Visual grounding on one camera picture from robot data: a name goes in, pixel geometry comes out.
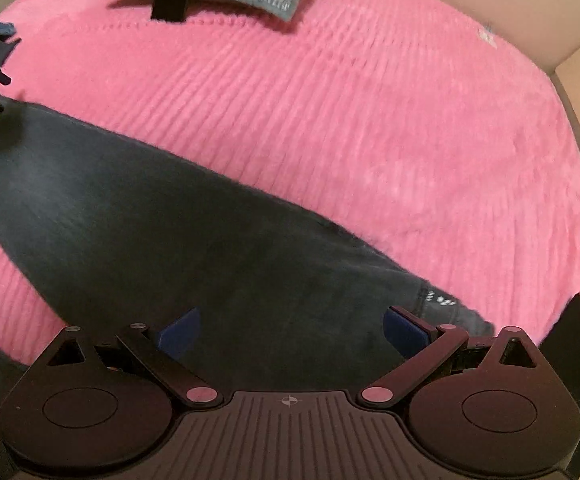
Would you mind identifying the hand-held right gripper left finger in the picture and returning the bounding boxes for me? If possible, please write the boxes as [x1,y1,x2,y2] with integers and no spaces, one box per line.
[34,306,223,409]

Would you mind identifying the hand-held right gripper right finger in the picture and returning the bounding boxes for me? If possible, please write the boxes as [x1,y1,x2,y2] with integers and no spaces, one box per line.
[357,305,546,409]

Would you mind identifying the grey-blue jeans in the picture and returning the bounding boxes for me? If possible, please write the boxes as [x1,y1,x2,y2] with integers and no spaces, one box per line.
[0,91,496,396]

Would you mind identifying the pink ribbed blanket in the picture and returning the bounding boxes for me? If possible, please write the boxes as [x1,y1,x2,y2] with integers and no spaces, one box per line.
[0,0,580,366]

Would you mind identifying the white blanket label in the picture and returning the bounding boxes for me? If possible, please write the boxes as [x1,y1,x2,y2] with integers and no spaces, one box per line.
[477,22,500,51]

